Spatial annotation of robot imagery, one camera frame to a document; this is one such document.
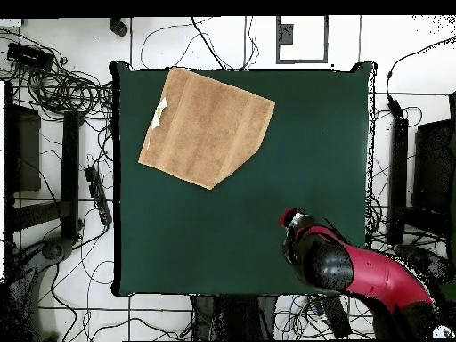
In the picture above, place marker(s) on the tan terry towel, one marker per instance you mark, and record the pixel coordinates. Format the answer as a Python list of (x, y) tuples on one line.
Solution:
[(206, 131)]

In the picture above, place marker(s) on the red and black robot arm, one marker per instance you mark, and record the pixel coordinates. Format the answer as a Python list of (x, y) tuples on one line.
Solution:
[(374, 274)]

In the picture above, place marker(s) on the dark green table cloth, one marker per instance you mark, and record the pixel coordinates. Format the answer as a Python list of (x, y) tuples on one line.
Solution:
[(213, 242)]

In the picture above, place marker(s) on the black power brick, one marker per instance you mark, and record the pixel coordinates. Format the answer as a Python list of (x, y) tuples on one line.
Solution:
[(333, 317)]

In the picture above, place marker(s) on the dark grey stand base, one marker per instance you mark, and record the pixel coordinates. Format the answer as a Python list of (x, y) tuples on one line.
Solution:
[(424, 260), (53, 249)]

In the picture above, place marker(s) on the black power strip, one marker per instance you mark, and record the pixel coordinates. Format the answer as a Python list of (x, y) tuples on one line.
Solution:
[(98, 192)]

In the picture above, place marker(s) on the small black round device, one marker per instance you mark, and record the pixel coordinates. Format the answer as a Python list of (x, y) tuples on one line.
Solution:
[(119, 27)]

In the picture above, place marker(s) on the black adapter box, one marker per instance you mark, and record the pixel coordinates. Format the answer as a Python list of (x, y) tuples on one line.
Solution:
[(28, 56)]

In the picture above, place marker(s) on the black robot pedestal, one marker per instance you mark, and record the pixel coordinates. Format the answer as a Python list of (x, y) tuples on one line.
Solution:
[(231, 317)]

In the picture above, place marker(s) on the black frame stand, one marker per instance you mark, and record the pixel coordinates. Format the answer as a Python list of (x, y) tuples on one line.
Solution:
[(399, 178), (69, 171)]

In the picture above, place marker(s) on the grey square frame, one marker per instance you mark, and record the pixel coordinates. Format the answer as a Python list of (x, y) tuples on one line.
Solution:
[(285, 34)]

